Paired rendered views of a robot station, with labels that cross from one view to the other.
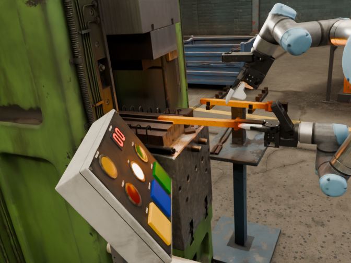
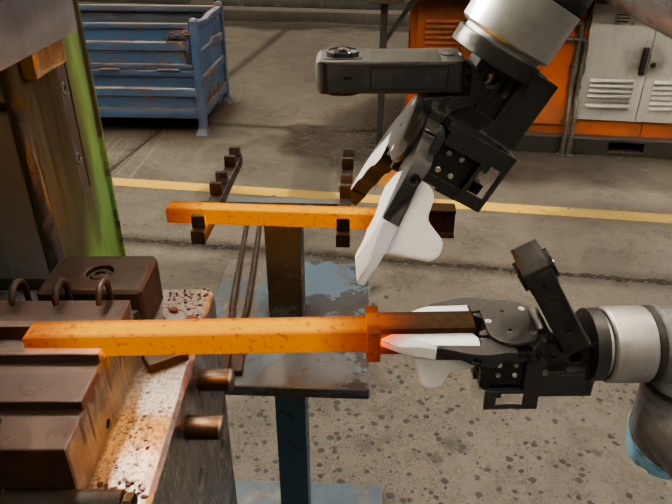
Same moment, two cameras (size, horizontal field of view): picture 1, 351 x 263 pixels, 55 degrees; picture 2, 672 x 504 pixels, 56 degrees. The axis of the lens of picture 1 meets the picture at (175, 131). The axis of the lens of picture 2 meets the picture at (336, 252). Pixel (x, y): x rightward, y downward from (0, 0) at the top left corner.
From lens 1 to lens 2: 0.76 m
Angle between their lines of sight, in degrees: 25
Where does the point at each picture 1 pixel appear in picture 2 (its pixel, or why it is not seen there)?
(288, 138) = (563, 367)
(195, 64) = not seen: hidden behind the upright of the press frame
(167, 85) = (40, 176)
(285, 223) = (385, 462)
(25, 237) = not seen: outside the picture
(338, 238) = (502, 475)
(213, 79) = (132, 105)
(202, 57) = (99, 54)
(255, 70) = (471, 129)
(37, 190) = not seen: outside the picture
